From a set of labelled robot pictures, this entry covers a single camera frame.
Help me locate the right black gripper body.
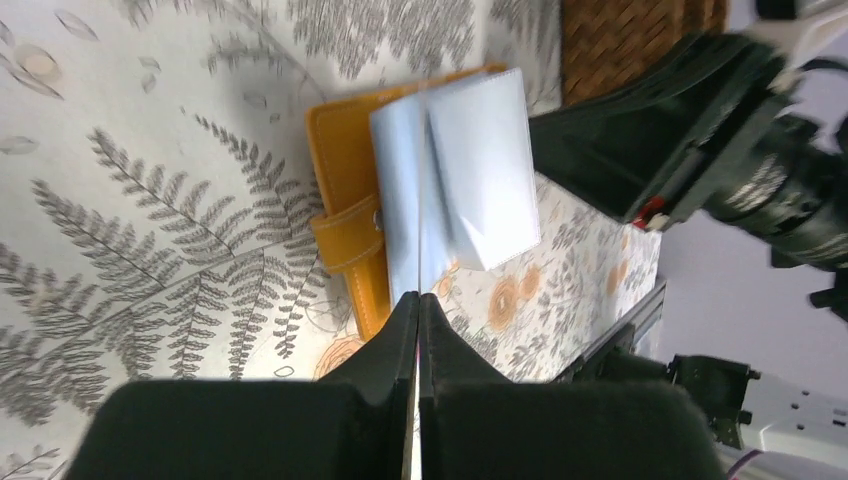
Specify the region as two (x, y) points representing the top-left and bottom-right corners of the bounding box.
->
(622, 39), (848, 273)

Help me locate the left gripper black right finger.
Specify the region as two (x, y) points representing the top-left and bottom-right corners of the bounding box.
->
(419, 294), (725, 479)

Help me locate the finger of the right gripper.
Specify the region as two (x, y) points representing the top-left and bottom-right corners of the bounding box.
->
(529, 34), (769, 222)

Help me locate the floral patterned table mat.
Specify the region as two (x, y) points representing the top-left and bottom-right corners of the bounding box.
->
(0, 0), (664, 480)

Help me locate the brown wicker basket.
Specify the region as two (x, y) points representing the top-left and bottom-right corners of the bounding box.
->
(561, 0), (729, 105)

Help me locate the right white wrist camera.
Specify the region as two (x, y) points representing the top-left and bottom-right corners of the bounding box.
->
(743, 0), (847, 68)

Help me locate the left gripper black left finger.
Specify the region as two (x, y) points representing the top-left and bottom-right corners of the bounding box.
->
(67, 292), (420, 479)

